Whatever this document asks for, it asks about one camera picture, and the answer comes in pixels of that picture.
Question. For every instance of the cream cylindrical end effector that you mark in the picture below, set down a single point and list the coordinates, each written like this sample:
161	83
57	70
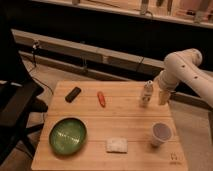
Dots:
164	97

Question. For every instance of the small clear plastic bottle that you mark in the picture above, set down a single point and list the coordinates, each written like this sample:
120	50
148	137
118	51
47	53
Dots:
146	94

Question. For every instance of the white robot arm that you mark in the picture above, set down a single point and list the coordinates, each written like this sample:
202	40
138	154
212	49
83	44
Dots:
182	66

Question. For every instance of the white paper cup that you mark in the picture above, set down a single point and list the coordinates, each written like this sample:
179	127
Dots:
160	134

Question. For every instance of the orange carrot toy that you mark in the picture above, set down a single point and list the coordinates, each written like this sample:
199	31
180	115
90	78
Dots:
101	99

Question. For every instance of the white folded cloth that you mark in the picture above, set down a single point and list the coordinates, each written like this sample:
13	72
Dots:
117	145

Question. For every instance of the black rectangular block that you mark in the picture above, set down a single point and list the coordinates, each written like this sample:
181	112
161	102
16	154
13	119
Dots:
73	94

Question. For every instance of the green round bowl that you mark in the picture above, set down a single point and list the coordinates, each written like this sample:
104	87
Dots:
67	136

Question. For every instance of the black office chair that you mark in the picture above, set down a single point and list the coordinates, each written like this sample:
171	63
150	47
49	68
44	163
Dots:
18	97

